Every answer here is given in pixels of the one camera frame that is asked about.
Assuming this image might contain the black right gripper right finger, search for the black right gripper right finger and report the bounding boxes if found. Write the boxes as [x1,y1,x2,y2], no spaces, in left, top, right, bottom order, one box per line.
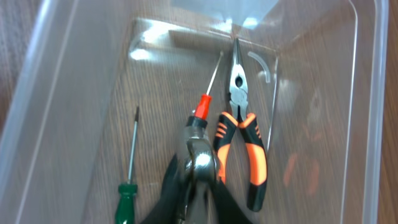
[211,181,252,224]

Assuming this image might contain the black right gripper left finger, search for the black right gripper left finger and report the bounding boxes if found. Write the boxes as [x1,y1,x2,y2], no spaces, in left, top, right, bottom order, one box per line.
[141,154,187,224]

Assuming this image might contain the green handled screwdriver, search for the green handled screwdriver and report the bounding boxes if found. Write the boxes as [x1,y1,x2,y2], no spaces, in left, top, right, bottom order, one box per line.
[115,106,139,224]

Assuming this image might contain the silver combination wrench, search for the silver combination wrench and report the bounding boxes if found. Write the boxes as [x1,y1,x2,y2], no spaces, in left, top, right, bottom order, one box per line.
[177,128,218,223]

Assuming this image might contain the orange black needle-nose pliers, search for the orange black needle-nose pliers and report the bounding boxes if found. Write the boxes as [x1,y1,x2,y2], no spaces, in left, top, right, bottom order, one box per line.
[213,39,268,212]

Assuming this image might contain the black red handled screwdriver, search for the black red handled screwdriver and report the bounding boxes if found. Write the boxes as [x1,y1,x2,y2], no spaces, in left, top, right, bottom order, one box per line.
[186,51,224,128]

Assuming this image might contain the clear plastic container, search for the clear plastic container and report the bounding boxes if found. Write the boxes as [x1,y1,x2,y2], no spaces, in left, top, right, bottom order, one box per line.
[1,0,389,223]

